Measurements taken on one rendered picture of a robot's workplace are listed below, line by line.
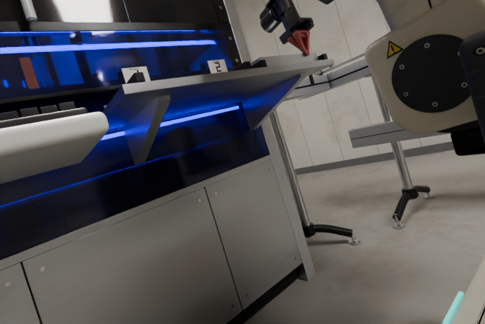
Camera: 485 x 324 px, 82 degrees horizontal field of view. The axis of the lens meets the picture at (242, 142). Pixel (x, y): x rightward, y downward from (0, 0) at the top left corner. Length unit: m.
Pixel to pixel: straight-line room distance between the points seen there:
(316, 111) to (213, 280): 2.72
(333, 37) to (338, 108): 0.80
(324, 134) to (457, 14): 3.12
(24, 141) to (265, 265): 1.03
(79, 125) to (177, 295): 0.78
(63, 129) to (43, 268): 0.61
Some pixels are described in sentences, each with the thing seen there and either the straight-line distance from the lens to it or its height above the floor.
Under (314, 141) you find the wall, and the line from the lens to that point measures 3.59.
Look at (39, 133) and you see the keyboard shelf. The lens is 0.38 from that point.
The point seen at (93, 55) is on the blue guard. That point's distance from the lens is 1.03.
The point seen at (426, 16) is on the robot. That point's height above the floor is 0.80.
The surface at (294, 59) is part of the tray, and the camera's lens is 0.91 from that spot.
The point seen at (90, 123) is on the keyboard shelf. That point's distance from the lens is 0.39.
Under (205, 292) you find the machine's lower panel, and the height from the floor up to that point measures 0.23.
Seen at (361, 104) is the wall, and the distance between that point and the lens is 3.35.
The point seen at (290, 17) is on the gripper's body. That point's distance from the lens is 0.97.
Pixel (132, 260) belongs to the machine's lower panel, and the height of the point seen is 0.45.
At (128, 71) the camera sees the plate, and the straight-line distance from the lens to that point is 1.04.
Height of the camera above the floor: 0.72
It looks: 1 degrees down
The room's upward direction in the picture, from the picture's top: 17 degrees counter-clockwise
